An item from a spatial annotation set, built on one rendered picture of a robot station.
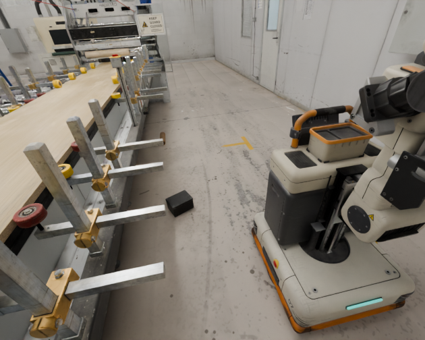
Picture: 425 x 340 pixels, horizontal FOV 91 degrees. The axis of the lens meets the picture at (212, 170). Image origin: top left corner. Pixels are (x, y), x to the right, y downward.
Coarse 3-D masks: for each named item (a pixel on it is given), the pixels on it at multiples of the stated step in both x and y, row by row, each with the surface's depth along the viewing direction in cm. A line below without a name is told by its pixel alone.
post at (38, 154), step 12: (36, 144) 51; (36, 156) 51; (48, 156) 54; (36, 168) 53; (48, 168) 54; (48, 180) 56; (60, 180) 57; (60, 192) 58; (72, 192) 62; (60, 204) 60; (72, 204) 61; (72, 216) 63; (84, 216) 67; (84, 228) 67; (96, 240) 72
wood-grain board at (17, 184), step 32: (64, 96) 193; (96, 96) 185; (0, 128) 133; (32, 128) 129; (64, 128) 126; (0, 160) 97; (64, 160) 98; (0, 192) 76; (32, 192) 75; (0, 224) 63
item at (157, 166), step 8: (120, 168) 93; (128, 168) 93; (136, 168) 92; (144, 168) 92; (152, 168) 93; (160, 168) 94; (72, 176) 90; (80, 176) 90; (88, 176) 89; (112, 176) 91; (120, 176) 92; (72, 184) 90
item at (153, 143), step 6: (162, 138) 116; (120, 144) 113; (126, 144) 112; (132, 144) 112; (138, 144) 112; (144, 144) 113; (150, 144) 113; (156, 144) 114; (162, 144) 115; (96, 150) 109; (102, 150) 110; (120, 150) 112; (126, 150) 113
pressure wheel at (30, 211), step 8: (24, 208) 67; (32, 208) 68; (40, 208) 67; (16, 216) 65; (24, 216) 65; (32, 216) 64; (40, 216) 66; (24, 224) 64; (32, 224) 65; (40, 224) 70
